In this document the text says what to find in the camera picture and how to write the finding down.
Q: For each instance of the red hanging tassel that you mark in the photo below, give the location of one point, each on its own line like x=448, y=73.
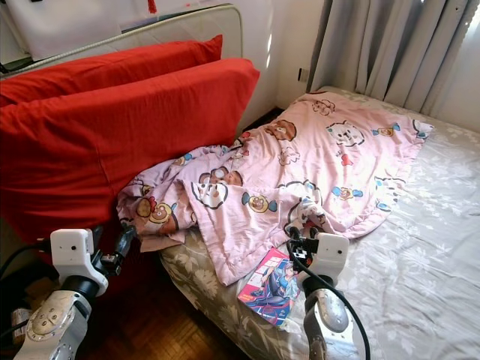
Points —
x=152, y=6

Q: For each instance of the black round waste bin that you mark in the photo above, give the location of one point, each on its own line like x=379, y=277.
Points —
x=7, y=300

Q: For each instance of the pink cartoon print blanket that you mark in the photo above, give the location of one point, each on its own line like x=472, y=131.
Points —
x=315, y=165

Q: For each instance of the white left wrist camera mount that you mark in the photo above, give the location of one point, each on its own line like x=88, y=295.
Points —
x=73, y=253

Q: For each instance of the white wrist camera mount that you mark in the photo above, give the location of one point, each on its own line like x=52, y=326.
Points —
x=73, y=253
x=331, y=255

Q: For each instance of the white wall outlet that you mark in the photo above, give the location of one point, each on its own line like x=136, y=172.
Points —
x=303, y=75

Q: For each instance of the bed with grey floral sheet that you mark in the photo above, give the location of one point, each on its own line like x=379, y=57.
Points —
x=420, y=262

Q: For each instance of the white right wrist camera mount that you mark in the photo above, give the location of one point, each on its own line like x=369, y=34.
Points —
x=331, y=255

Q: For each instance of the red fabric cushion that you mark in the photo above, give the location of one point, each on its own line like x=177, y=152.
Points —
x=120, y=142
x=112, y=67

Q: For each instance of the grey pleated curtain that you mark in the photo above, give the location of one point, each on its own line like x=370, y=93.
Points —
x=382, y=45

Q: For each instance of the anime comic book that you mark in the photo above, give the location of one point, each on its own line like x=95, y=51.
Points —
x=270, y=289

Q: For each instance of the brown cardboard pieces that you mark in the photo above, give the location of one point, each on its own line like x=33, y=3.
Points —
x=37, y=296

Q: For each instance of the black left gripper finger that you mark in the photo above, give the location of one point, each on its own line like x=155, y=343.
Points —
x=126, y=240

